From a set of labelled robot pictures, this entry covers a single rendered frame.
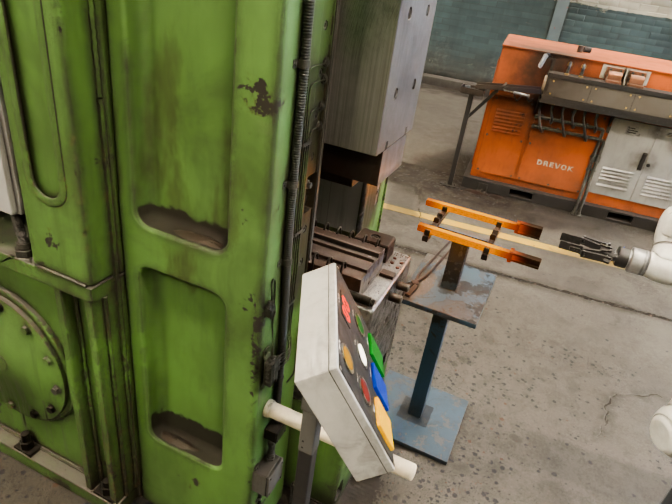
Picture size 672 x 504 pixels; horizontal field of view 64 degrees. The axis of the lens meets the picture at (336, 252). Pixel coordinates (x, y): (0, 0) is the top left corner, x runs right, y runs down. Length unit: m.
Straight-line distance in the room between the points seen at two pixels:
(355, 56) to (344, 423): 0.80
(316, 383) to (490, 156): 4.33
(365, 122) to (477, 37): 7.74
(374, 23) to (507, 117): 3.80
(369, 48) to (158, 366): 1.11
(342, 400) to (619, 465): 1.98
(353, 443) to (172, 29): 0.93
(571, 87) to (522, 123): 0.49
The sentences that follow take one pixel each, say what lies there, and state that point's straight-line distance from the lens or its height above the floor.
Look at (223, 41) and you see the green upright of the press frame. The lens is 1.24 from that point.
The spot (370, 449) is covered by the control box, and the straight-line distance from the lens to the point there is 1.05.
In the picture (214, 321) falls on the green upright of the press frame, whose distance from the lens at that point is 1.53.
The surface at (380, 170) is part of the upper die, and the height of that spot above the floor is 1.31.
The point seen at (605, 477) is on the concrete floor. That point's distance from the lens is 2.71.
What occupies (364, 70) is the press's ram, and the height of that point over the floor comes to 1.56.
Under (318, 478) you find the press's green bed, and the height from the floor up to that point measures 0.13.
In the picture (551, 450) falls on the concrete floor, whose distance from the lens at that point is 2.69.
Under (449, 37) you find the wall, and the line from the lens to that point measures 9.08.
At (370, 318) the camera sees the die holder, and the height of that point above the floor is 0.89.
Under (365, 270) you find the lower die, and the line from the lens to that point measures 1.58.
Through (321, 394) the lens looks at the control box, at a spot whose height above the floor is 1.14.
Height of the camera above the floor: 1.80
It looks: 30 degrees down
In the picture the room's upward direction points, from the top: 8 degrees clockwise
